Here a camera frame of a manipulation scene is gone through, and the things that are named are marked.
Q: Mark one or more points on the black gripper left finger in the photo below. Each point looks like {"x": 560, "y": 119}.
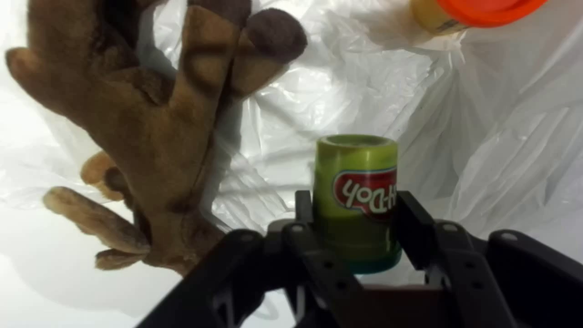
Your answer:
{"x": 235, "y": 277}

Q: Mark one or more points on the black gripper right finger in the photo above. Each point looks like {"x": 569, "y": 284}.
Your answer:
{"x": 503, "y": 281}

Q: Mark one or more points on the teal-lidded play-doh can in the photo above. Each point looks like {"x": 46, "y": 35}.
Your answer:
{"x": 354, "y": 190}

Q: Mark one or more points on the white plastic bag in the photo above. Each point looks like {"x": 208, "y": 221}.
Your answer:
{"x": 490, "y": 124}

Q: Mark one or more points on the orange-lidded play-doh can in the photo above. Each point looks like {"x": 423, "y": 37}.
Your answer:
{"x": 441, "y": 16}

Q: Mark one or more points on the brown plush toy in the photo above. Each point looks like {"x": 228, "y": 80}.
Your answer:
{"x": 153, "y": 131}

